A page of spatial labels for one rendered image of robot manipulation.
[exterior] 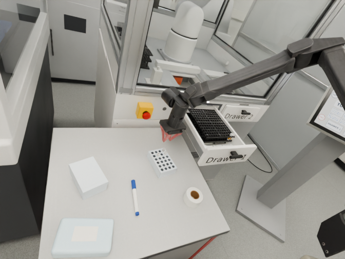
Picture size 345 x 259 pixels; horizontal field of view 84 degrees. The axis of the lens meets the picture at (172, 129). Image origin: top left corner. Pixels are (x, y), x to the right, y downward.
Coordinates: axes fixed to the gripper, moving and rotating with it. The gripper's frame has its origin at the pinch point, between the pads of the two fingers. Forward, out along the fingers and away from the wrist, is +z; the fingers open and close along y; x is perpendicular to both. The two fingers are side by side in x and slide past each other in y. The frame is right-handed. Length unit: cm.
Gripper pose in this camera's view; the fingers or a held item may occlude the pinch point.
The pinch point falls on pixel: (166, 139)
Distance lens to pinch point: 84.9
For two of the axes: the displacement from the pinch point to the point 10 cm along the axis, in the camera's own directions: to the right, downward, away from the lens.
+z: -3.2, 7.3, 6.1
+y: -8.2, 1.1, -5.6
